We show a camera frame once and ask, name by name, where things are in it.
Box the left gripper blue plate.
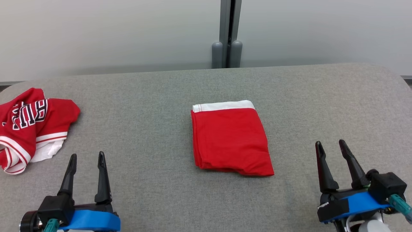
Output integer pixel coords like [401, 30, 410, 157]
[57, 151, 121, 232]

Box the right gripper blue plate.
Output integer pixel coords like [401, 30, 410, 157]
[315, 139, 391, 232]

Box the red Bulls basketball jersey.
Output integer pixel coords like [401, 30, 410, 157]
[0, 88, 81, 175]

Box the red shorts white trim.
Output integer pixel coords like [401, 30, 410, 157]
[191, 100, 275, 177]

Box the left camera cable teal plug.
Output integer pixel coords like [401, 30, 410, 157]
[42, 218, 60, 232]

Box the grey cylindrical post foot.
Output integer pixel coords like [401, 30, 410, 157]
[211, 41, 223, 69]
[230, 40, 243, 68]

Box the grey metal partition post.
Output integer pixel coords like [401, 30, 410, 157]
[219, 0, 242, 69]

